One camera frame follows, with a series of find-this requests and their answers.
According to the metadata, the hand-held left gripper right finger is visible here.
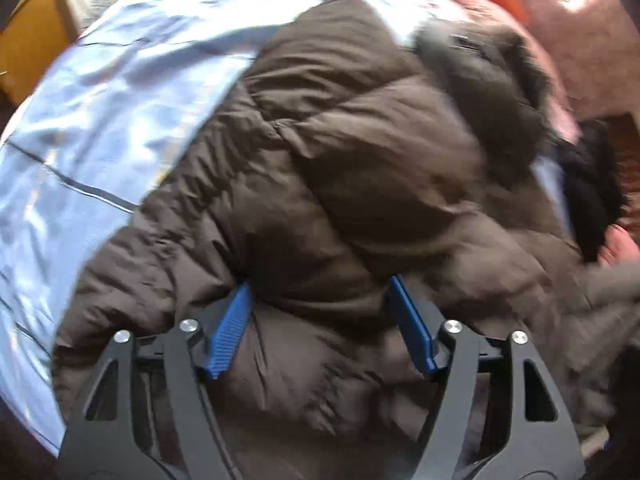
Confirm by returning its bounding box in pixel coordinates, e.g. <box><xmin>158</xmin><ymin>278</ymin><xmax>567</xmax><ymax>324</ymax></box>
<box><xmin>387</xmin><ymin>275</ymin><xmax>586</xmax><ymax>480</ymax></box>

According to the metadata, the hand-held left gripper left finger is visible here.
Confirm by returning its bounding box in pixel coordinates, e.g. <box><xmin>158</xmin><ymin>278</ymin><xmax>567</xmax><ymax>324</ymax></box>
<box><xmin>57</xmin><ymin>281</ymin><xmax>253</xmax><ymax>480</ymax></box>

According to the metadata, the brown puffer jacket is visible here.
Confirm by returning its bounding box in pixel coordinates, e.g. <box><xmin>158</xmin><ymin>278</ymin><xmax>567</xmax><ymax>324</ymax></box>
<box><xmin>50</xmin><ymin>0</ymin><xmax>640</xmax><ymax>480</ymax></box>

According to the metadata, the pink quilt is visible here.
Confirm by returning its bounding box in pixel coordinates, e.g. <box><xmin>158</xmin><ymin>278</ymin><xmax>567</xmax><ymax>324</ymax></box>
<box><xmin>599</xmin><ymin>224</ymin><xmax>640</xmax><ymax>267</ymax></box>

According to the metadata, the black puffer jacket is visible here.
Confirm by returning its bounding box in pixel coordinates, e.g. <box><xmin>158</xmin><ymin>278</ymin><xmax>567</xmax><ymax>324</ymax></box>
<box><xmin>554</xmin><ymin>119</ymin><xmax>628</xmax><ymax>263</ymax></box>

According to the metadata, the blue checked bed sheet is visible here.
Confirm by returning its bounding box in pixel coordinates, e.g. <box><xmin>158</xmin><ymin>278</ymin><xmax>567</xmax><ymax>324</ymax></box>
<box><xmin>0</xmin><ymin>0</ymin><xmax>581</xmax><ymax>456</ymax></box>

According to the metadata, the pink floral ruffled curtain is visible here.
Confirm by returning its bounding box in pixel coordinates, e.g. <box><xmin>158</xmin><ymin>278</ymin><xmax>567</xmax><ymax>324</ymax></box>
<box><xmin>500</xmin><ymin>0</ymin><xmax>640</xmax><ymax>122</ymax></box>

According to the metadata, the yellow wooden cabinet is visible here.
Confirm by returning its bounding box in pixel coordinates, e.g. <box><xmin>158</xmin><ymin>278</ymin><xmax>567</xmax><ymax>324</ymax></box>
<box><xmin>0</xmin><ymin>0</ymin><xmax>81</xmax><ymax>106</ymax></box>

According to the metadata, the dark wooden bed frame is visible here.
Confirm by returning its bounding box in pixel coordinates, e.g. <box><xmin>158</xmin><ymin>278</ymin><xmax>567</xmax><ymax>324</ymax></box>
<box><xmin>597</xmin><ymin>114</ymin><xmax>640</xmax><ymax>241</ymax></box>

